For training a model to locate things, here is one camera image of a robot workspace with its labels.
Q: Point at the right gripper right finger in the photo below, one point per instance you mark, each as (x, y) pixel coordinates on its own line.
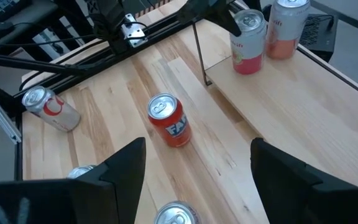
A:
(291, 199)

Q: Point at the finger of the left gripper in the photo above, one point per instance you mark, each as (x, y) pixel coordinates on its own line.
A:
(256, 5)
(227, 20)

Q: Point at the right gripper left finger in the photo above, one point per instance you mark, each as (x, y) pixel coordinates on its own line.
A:
(120, 186)

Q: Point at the white pink Spindrift can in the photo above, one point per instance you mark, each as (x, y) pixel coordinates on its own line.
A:
(286, 34)
(247, 53)

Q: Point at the silver Diet Coke can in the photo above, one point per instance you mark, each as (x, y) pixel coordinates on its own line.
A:
(54, 113)
(176, 216)

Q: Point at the orange Fanta can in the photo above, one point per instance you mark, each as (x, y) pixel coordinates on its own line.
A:
(171, 124)

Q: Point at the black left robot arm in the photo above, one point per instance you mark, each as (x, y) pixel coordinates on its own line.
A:
(107, 18)

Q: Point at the green Sprite can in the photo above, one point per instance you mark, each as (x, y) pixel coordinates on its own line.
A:
(78, 172)

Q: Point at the silver aluminium extrusion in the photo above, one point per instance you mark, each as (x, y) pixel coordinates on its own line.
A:
(2, 119)

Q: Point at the black keyboard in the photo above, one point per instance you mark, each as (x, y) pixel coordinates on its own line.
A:
(2, 7)

